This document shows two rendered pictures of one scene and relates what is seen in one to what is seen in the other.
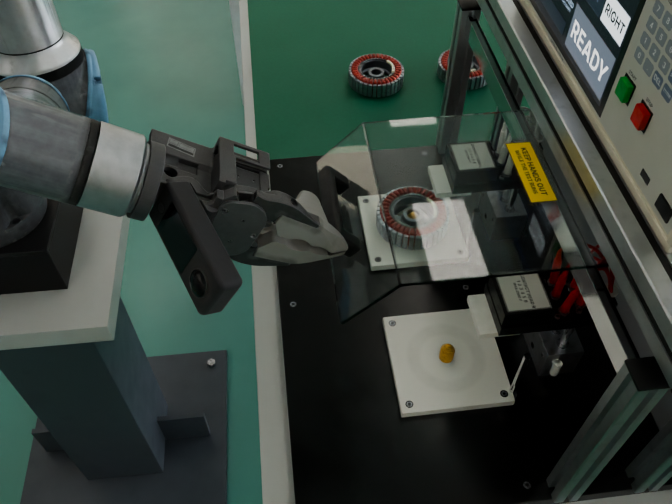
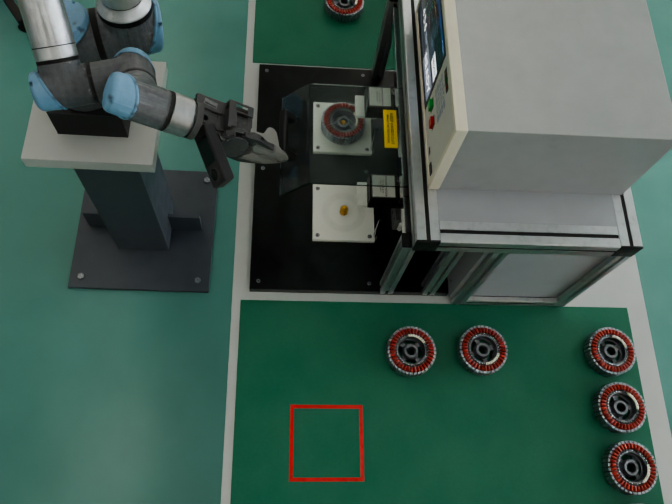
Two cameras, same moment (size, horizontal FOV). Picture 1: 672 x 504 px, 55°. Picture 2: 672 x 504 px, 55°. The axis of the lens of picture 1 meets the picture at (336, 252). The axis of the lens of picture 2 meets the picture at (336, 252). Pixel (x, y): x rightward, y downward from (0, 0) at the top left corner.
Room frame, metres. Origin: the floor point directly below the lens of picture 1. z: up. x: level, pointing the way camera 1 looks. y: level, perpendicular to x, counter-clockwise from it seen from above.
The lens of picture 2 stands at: (-0.25, -0.08, 2.20)
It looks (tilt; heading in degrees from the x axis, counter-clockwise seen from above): 67 degrees down; 354
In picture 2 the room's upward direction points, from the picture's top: 14 degrees clockwise
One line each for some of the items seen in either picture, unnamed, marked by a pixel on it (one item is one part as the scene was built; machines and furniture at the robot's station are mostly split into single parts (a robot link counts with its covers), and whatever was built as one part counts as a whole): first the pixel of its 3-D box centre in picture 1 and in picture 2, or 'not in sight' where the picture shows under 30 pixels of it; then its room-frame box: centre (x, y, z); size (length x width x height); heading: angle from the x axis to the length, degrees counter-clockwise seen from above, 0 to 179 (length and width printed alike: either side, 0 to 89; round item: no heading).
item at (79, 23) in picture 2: not in sight; (70, 38); (0.67, 0.51, 1.01); 0.13 x 0.12 x 0.14; 113
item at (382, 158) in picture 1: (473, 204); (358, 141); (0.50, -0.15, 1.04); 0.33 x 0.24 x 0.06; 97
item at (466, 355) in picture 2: not in sight; (482, 350); (0.16, -0.51, 0.77); 0.11 x 0.11 x 0.04
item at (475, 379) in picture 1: (445, 359); (343, 213); (0.46, -0.15, 0.78); 0.15 x 0.15 x 0.01; 7
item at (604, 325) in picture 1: (531, 156); (399, 114); (0.59, -0.23, 1.03); 0.62 x 0.01 x 0.03; 7
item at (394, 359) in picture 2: not in sight; (410, 351); (0.14, -0.34, 0.77); 0.11 x 0.11 x 0.04
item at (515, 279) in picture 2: not in sight; (532, 276); (0.30, -0.57, 0.91); 0.28 x 0.03 x 0.32; 97
